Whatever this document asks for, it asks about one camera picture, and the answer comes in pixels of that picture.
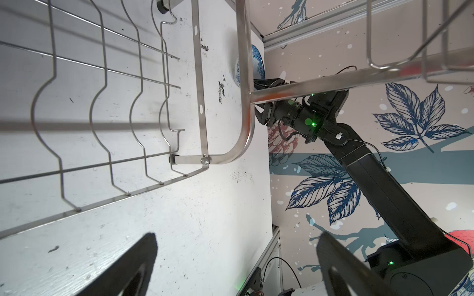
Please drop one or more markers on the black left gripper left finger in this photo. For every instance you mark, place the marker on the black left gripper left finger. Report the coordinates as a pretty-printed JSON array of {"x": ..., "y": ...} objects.
[{"x": 129, "y": 275}]

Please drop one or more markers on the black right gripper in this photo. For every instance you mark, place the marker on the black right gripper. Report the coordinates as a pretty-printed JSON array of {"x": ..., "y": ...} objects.
[{"x": 267, "y": 117}]

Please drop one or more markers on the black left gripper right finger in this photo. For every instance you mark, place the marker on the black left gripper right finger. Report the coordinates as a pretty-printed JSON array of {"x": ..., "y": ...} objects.
[{"x": 342, "y": 272}]

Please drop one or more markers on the blue floral small bowl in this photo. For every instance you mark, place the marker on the blue floral small bowl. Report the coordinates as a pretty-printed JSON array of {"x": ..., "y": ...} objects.
[{"x": 258, "y": 66}]

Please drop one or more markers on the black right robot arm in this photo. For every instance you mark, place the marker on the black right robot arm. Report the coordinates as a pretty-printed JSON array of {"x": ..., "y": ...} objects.
[{"x": 424, "y": 260}]

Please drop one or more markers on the steel two-tier dish rack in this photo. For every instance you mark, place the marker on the steel two-tier dish rack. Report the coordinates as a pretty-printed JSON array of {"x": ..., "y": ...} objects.
[{"x": 91, "y": 117}]

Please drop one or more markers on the aluminium horizontal frame bar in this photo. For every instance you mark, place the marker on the aluminium horizontal frame bar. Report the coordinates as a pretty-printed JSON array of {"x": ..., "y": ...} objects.
[{"x": 333, "y": 18}]

